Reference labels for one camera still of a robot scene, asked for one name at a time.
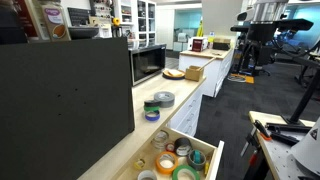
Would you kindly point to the green tape roll thin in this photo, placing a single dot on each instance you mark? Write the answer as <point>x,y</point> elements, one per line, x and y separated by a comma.
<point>150,108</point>

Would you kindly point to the blue tape roll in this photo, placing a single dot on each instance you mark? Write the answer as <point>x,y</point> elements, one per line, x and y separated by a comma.
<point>152,118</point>

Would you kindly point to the white drawer cabinet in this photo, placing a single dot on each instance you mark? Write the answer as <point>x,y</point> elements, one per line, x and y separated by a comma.
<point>186,113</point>

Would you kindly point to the clear tape roll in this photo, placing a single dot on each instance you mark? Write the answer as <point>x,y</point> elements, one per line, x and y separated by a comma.
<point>155,141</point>

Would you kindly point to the black tape roll white core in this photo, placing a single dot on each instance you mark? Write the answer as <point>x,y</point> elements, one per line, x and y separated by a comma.
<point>180,142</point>

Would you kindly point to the small red tape roll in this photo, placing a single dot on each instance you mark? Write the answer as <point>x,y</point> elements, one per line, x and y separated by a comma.
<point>167,148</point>

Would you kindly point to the small teal tape roll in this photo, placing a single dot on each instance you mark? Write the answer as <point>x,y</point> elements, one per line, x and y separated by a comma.
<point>197,156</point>

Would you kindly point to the small yellow tape roll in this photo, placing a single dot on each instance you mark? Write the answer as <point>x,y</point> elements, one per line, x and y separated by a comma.
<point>137,164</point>

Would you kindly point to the grey tape roll small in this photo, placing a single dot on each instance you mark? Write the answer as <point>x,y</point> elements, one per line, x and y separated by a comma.
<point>190,163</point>

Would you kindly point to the large green tape roll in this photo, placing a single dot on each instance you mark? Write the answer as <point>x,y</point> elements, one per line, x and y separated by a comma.
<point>177,171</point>

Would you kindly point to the open wooden drawer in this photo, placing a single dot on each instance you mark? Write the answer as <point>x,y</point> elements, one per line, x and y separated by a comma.
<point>213,163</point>

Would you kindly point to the dark plate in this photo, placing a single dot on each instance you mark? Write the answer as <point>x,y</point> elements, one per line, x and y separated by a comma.
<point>166,76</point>

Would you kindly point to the bread slice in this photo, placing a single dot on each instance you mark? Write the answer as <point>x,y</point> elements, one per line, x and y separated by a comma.
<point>175,72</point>

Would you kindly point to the small wooden box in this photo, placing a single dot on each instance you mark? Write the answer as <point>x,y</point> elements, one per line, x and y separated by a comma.
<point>193,74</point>

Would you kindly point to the wooden stick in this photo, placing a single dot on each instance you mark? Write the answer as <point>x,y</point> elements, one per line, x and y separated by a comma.
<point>208,62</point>

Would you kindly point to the white island cabinet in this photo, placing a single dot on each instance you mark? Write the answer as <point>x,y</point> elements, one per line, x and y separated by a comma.
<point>213,71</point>

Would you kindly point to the red and white box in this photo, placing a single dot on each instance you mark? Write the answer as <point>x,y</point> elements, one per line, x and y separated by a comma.
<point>197,44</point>

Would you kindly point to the white shelving unit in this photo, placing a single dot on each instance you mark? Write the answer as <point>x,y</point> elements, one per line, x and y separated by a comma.
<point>140,20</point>

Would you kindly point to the black bowl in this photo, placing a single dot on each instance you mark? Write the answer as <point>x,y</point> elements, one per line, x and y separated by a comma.
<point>82,32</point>

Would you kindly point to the black metal tool chest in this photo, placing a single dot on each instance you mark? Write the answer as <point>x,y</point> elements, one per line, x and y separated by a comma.
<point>60,110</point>

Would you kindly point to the black clamp orange tip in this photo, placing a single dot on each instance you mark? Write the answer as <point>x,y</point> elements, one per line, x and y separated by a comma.
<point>261,130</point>

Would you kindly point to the black chalkboard sign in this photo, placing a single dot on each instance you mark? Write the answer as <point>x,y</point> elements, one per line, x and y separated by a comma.
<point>78,16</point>

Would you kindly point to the beige food package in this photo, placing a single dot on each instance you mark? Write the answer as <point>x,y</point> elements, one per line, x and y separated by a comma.
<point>55,21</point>

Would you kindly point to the black metal bar clamp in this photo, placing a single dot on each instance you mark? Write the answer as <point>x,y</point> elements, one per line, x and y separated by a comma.
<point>286,127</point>

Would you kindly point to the black monitor stand pole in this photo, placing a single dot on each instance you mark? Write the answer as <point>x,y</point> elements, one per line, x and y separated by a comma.
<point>305,100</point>

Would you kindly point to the large grey duct tape roll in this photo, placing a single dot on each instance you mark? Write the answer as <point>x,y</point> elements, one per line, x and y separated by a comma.
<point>165,100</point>

